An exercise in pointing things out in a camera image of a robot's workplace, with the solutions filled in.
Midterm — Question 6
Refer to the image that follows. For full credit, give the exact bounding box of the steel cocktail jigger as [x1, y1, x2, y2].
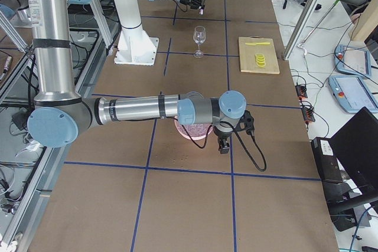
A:
[198, 0, 206, 15]

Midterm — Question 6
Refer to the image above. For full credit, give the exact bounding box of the black monitor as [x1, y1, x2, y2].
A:
[330, 107, 377, 193]

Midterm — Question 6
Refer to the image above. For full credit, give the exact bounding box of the clear wine glass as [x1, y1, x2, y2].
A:
[193, 26, 206, 58]

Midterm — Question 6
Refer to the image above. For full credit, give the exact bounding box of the wooden plank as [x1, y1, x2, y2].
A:
[350, 0, 377, 41]

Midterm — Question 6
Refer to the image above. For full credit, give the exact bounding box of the aluminium frame post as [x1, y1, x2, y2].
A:
[283, 0, 318, 60]

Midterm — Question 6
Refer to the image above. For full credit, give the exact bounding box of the green handled reacher grabber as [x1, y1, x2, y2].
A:
[297, 0, 340, 49]

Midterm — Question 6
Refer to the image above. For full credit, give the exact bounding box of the blue teach pendant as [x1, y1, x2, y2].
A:
[328, 75, 377, 113]
[335, 44, 372, 78]

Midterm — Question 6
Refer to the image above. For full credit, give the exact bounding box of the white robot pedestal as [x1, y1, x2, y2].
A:
[114, 0, 159, 66]

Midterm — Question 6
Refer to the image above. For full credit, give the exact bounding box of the bamboo cutting board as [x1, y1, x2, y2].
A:
[238, 37, 280, 74]

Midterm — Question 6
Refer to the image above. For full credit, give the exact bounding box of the pink bowl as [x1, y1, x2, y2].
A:
[174, 120, 213, 140]

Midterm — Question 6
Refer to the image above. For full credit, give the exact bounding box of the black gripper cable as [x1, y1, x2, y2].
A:
[177, 122, 267, 172]

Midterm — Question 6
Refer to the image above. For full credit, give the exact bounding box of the pile of clear ice cubes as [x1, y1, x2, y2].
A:
[177, 124, 209, 140]

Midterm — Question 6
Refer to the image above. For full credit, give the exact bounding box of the blue teach pendant far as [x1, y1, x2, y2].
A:
[335, 44, 372, 78]

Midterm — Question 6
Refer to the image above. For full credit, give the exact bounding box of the yellow plastic knife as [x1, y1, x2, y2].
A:
[245, 41, 271, 46]

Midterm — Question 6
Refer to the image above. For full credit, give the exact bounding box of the blue teach pendant near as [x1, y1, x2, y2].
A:
[328, 75, 377, 113]

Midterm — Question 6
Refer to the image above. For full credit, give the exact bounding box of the black box device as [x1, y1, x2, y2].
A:
[311, 137, 343, 184]

